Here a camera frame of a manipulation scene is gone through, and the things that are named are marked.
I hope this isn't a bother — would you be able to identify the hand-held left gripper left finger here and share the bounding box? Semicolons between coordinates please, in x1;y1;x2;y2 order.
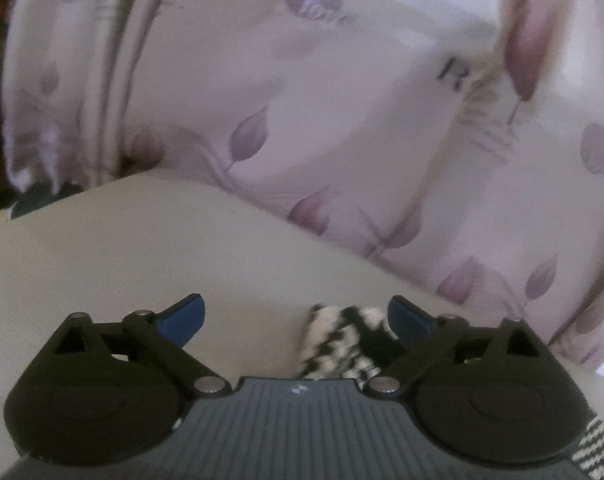
54;292;233;401

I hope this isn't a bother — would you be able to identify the pink leaf-print curtain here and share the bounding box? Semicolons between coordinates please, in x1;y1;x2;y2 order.
2;0;604;376

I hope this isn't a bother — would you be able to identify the dark teal object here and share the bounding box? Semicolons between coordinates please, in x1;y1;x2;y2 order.
10;181;85;222

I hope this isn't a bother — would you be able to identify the beige table cover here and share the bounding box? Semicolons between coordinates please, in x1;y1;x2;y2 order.
0;172;604;480

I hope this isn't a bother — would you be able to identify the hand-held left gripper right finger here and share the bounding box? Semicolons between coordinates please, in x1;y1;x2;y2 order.
367;295;550;402

